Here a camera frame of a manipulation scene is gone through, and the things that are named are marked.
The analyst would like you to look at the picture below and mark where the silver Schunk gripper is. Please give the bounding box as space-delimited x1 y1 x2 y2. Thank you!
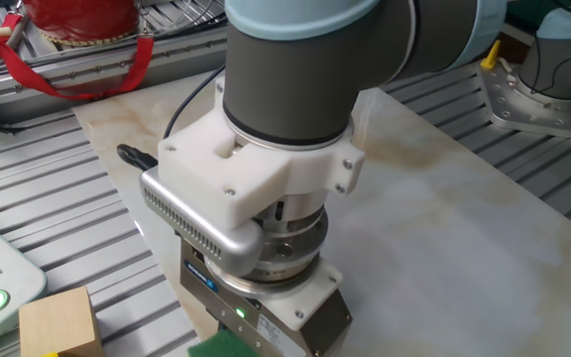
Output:
179 242 354 357

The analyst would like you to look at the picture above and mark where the yellow plastic clip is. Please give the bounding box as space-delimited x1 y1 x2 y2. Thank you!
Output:
479 39 503 70

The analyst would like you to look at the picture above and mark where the green and yellow sponge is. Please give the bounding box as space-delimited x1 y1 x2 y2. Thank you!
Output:
187 329 260 357

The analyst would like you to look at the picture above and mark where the red bag with strap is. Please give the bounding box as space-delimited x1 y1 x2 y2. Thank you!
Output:
0 0 156 100

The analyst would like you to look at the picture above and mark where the wooden block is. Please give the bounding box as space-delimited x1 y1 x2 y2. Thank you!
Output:
18 286 104 357

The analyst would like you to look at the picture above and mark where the white printed wrist mount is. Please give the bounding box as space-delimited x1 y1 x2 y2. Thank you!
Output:
157 76 366 230

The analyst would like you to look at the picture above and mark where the black gripper cable bundle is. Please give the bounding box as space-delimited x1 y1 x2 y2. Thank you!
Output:
116 63 227 173

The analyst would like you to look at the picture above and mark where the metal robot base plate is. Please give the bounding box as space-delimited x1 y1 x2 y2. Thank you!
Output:
476 59 571 144

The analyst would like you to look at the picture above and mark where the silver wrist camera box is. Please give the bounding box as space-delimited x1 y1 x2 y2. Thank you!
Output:
139 167 267 278

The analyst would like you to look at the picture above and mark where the marble pattern board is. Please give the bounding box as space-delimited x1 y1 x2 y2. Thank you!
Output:
71 43 571 357

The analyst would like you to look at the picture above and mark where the white teach pendant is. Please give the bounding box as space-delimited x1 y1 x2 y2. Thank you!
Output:
0 207 49 356

